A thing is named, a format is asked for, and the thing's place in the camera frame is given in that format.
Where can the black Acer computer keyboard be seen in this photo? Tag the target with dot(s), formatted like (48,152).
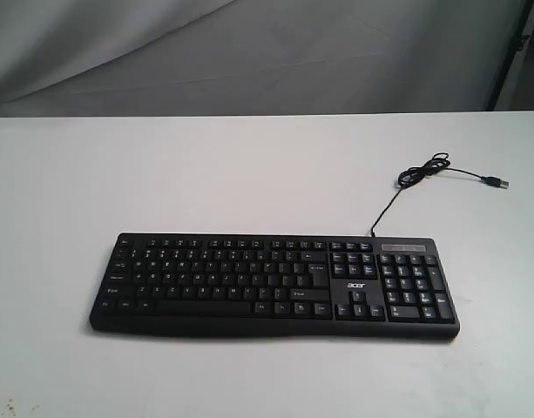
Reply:
(235,285)

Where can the black stand pole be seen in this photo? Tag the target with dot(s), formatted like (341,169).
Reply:
(507,77)

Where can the grey backdrop cloth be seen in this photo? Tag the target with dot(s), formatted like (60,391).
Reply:
(217,58)

